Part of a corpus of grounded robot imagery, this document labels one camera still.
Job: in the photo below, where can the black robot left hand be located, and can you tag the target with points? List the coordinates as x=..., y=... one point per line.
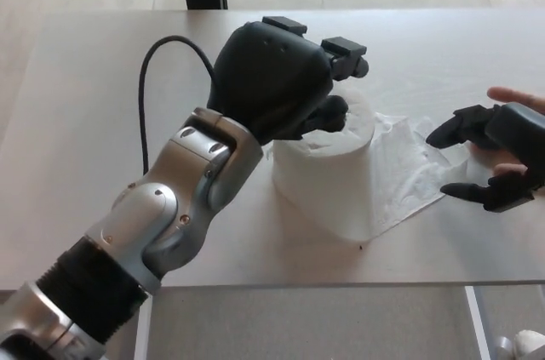
x=272, y=79

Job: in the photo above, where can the person's bare hand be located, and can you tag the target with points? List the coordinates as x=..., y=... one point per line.
x=523, y=98

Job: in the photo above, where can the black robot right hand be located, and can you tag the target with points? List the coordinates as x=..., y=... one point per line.
x=519, y=130

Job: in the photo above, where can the white toilet paper roll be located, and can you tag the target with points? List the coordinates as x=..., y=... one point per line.
x=323, y=181

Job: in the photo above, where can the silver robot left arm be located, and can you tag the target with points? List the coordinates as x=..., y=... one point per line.
x=149, y=215

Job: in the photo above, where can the white straight table leg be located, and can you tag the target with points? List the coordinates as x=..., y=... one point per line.
x=144, y=330
x=479, y=321

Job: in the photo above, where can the white rounded object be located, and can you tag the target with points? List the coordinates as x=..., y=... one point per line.
x=530, y=345

